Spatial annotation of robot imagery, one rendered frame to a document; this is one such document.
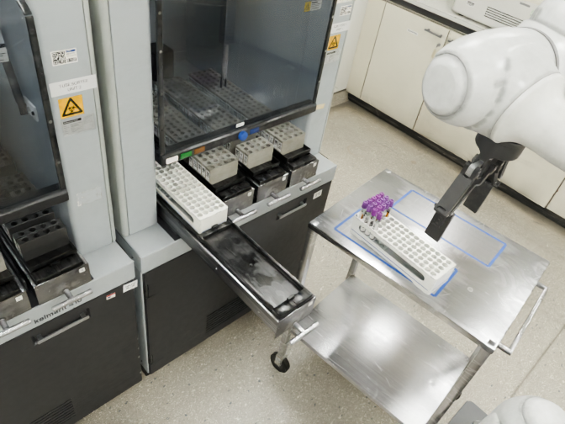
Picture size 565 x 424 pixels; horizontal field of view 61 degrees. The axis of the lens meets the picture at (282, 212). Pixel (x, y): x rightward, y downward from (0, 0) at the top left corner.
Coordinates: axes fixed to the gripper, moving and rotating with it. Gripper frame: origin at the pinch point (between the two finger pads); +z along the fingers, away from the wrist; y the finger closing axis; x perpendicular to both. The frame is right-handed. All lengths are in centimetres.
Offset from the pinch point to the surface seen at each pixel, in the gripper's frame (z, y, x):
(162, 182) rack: 39, -17, 73
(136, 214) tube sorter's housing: 45, -27, 70
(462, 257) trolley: 41, 40, 2
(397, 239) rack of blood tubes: 34.9, 22.3, 15.8
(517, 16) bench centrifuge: 28, 217, 81
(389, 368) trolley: 94, 31, 0
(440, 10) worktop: 43, 215, 126
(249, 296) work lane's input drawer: 44, -19, 29
